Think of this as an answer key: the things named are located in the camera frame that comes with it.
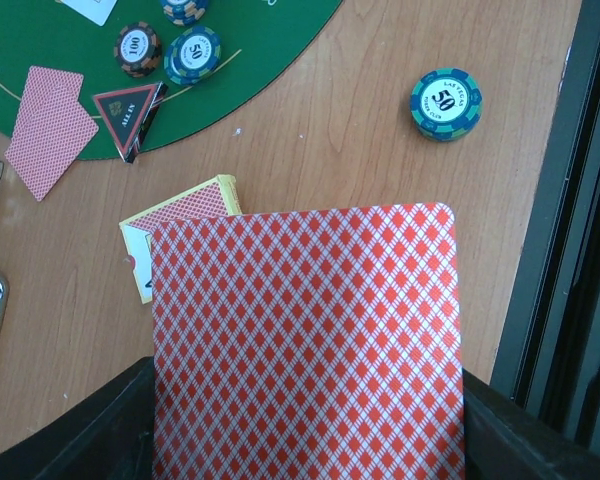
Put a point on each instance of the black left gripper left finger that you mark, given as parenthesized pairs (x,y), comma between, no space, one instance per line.
(109,435)

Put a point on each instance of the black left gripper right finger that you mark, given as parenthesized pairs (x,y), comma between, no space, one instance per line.
(502,441)

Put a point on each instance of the red playing card deck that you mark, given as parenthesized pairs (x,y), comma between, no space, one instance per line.
(308,345)

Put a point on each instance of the red card being drawn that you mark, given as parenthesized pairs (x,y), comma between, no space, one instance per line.
(49,142)

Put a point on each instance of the teal poker chip stack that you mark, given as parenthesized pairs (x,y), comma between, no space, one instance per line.
(446,104)

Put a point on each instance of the red card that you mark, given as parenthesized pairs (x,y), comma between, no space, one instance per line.
(41,84)

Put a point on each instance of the brown chip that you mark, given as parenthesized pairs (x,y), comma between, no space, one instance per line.
(138,50)

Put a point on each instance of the face-up card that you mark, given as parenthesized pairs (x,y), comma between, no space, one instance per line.
(97,11)

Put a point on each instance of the purple chip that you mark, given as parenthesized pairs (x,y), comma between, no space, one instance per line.
(184,12)

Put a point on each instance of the black triangular dealer button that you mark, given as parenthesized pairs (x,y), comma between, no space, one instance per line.
(128,114)

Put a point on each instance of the round green poker mat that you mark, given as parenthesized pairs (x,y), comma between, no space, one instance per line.
(259,40)

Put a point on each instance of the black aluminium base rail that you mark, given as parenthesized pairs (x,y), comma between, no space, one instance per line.
(548,359)

